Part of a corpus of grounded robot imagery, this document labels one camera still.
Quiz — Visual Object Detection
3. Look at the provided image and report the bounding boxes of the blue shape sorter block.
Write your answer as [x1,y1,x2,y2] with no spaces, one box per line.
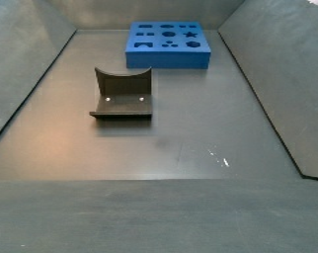
[126,21,211,69]

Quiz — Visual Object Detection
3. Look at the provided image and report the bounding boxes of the black curved holder stand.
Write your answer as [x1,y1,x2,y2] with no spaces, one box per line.
[90,68,154,119]

